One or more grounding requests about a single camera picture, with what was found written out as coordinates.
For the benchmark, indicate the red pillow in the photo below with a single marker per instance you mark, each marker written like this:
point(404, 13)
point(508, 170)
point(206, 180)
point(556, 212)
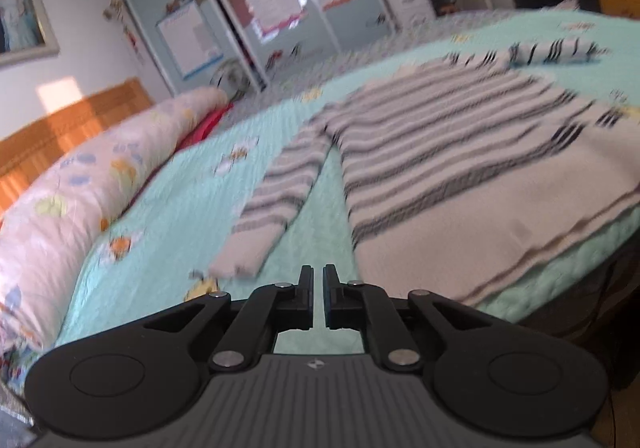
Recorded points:
point(205, 125)

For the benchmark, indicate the pale folded clothes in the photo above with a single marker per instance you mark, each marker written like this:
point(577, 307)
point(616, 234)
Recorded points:
point(565, 4)

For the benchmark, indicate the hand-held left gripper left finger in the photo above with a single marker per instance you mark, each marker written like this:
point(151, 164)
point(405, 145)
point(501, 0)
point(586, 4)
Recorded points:
point(308, 293)

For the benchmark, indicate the white black-striped sweater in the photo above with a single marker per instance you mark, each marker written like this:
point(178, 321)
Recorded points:
point(450, 153)

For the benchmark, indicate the red hanging ornament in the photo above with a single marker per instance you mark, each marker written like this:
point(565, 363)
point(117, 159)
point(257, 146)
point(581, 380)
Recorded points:
point(134, 43)

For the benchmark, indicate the white drawer cabinet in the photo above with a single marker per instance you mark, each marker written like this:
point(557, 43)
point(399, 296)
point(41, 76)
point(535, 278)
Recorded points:
point(412, 0)

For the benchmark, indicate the wooden bed headboard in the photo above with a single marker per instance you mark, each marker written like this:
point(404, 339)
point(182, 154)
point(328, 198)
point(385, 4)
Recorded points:
point(75, 123)

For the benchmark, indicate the blue-framed wall chart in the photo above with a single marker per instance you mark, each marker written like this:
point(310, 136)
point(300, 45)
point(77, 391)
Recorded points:
point(190, 38)

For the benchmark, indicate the sliding glass door wardrobe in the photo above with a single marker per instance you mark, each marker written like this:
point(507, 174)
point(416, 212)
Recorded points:
point(350, 25)

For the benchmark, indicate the rolled floral quilt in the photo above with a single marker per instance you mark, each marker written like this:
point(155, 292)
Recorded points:
point(75, 208)

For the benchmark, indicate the electric floor fan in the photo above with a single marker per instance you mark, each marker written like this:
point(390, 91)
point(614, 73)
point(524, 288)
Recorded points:
point(230, 77)

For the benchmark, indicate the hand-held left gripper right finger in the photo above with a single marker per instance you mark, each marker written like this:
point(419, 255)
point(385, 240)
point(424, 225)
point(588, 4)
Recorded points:
point(328, 295)

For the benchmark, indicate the framed wedding photo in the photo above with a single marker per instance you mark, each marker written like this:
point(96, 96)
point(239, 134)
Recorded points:
point(20, 13)

